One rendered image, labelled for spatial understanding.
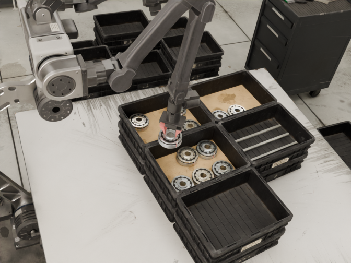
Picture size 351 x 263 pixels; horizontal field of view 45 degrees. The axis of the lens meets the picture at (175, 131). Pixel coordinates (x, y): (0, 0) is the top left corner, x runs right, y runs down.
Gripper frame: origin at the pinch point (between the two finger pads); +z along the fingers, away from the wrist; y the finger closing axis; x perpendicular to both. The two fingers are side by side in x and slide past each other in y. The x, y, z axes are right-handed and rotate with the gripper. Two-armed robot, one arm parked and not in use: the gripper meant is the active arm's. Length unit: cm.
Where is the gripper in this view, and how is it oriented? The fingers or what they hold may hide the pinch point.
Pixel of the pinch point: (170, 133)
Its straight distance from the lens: 184.5
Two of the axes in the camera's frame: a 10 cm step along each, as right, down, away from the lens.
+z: -1.1, 6.9, 7.1
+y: -9.6, -2.7, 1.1
